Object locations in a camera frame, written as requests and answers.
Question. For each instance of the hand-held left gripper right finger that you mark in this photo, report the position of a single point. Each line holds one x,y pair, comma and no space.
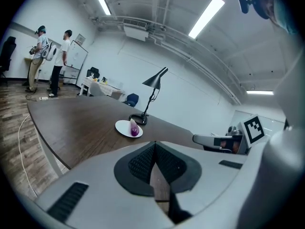
181,173

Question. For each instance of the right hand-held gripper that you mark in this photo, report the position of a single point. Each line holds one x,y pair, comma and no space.
253,130

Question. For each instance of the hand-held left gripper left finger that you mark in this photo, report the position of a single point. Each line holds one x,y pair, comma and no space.
133,175

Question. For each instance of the green and pink object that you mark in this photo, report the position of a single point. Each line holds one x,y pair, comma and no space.
134,130

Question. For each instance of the white round plate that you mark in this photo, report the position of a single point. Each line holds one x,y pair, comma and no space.
122,128

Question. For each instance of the person's white shirt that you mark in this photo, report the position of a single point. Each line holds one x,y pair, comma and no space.
293,85

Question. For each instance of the blue chair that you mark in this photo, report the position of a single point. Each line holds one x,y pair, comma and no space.
131,99

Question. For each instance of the small cloth covered table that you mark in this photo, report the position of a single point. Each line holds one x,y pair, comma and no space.
104,88

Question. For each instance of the white shell chair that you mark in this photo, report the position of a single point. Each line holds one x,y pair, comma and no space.
97,89

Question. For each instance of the black desk lamp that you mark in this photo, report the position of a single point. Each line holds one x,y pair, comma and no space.
155,80

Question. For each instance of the white ceiling pipes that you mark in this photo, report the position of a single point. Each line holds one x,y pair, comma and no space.
190,56

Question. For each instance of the black office chair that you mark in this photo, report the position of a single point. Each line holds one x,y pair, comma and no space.
93,71
7,54

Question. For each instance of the white power strip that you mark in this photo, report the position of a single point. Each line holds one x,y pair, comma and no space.
44,98

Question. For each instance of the person's head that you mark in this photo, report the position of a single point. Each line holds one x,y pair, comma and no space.
269,8

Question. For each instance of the black framed whiteboard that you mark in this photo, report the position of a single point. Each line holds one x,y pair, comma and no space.
77,54

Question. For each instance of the white air conditioner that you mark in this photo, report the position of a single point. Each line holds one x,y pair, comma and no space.
135,32

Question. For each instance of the white round backpack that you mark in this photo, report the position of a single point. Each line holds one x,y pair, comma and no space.
50,52

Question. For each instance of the black head camera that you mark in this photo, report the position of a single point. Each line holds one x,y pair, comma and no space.
244,1

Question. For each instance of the small wall poster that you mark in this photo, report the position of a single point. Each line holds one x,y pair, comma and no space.
81,39

